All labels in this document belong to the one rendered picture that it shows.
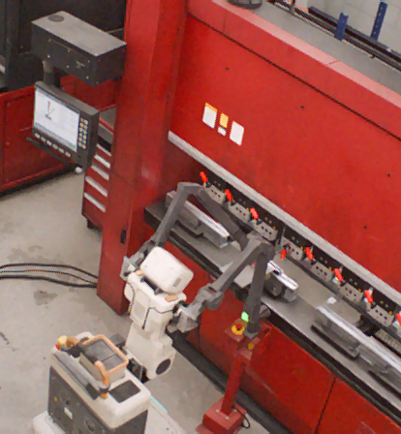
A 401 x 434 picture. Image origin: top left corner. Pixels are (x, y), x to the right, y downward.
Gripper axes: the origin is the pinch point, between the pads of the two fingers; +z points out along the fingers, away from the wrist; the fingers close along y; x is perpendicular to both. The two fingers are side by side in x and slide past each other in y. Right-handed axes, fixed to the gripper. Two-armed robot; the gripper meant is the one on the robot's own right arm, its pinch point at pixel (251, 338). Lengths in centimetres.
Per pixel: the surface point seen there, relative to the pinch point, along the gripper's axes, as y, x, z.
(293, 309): 30.0, -7.5, -0.2
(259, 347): 1.2, -4.6, 5.4
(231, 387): -9.7, 5.1, 42.5
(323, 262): 39, -16, -39
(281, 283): 36.3, 5.8, -6.9
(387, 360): 26, -68, -11
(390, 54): 259, 61, -4
